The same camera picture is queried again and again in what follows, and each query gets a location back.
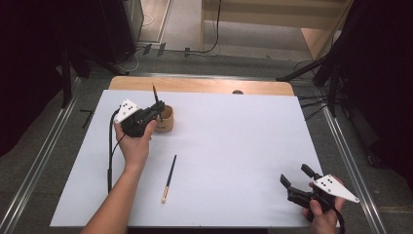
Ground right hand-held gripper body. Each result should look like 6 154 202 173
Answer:
286 174 360 214

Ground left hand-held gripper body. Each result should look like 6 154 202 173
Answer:
113 98 159 138

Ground tan bear pen holder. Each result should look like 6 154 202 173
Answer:
152 104 174 133

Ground black pencil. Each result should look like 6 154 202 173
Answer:
161 154 178 205
151 85 164 123

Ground person's left hand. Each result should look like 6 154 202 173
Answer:
114 118 158 171

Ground person's right hand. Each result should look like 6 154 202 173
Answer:
302 197 347 234

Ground wooden table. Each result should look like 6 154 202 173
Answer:
107 75 295 97

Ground black metal stand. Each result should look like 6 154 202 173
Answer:
59 45 130 110
276 55 345 118

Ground black cabinet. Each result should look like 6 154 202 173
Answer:
100 0 145 64

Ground black curtain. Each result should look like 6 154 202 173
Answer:
324 0 413 193
0 0 108 157

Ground light wooden board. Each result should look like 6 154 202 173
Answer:
300 27 340 61

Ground light wooden cabinet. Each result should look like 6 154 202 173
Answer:
200 0 354 53

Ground aluminium floor rail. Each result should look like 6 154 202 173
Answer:
319 97 388 234
0 77 82 234

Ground right hand-held gripper cable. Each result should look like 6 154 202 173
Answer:
330 206 346 234

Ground hand-held gripper cable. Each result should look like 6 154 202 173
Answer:
106 108 127 194
330 206 346 234

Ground left hand-held gripper cable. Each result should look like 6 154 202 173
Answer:
106 108 127 194

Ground white floor cable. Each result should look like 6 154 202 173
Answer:
123 47 147 73

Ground black floor cables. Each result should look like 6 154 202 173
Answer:
293 59 329 122

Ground black power cable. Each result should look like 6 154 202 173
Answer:
162 0 223 56

